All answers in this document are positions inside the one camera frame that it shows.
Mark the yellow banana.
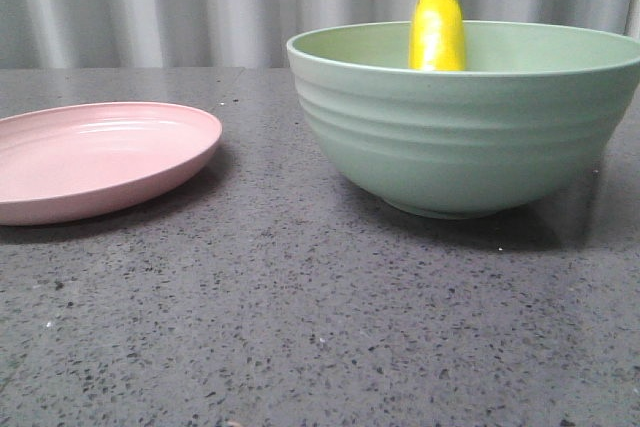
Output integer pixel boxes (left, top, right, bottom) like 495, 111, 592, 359
408, 0, 466, 71

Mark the green ribbed bowl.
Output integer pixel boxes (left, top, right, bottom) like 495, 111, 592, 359
287, 21, 639, 218

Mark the pink plate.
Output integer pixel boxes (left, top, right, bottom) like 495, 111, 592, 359
1, 101, 222, 226

